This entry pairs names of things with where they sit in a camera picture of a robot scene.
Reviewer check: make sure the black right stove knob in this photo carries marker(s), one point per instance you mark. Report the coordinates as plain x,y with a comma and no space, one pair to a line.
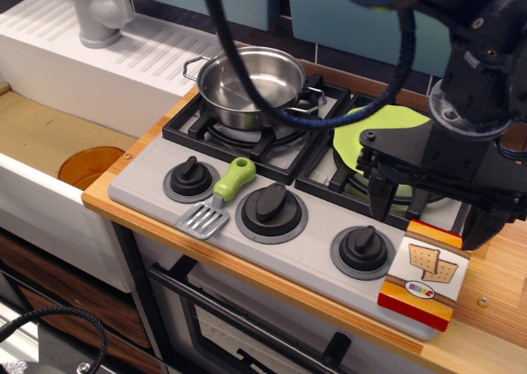
362,253

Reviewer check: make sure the stainless steel pot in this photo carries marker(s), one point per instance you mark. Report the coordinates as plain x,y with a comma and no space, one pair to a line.
278,77

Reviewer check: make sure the white toy sink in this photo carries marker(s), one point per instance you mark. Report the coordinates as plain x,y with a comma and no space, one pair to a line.
59,97

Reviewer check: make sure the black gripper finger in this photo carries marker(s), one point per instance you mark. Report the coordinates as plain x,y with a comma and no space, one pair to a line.
381,192
485,221

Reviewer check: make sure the grey toy stove top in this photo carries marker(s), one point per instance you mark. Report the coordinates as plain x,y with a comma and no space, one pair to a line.
305,259

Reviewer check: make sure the black right burner grate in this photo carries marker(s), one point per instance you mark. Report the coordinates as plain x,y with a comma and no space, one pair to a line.
331,175

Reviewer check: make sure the green handled toy spatula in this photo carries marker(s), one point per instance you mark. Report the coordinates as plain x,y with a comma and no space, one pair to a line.
204,219

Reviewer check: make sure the black burner grate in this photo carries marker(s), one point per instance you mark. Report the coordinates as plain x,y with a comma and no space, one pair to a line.
331,175
279,152

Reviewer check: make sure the black stove knob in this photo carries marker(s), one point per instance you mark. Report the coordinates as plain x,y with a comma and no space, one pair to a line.
362,253
190,181
271,215

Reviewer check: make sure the toy cracker box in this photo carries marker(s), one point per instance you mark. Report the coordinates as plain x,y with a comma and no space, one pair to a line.
425,278

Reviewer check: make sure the black left burner grate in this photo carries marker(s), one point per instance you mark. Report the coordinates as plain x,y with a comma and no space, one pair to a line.
279,152

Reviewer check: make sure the wooden drawer cabinet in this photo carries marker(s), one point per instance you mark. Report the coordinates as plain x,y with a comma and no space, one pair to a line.
38,279

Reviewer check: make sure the black left stove knob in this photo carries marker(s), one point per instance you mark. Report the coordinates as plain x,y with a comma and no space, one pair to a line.
190,181

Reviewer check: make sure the black oven door handle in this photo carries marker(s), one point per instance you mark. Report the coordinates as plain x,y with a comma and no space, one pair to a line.
176,280

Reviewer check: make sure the black middle stove knob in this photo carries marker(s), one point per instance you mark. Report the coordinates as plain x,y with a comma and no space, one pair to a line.
271,215

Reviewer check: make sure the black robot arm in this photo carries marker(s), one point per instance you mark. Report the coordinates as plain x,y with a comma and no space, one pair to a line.
483,90

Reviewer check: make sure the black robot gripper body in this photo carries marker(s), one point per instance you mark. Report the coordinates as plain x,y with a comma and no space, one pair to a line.
432,159

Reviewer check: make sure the grey toy faucet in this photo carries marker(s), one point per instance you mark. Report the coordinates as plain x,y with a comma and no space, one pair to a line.
100,21

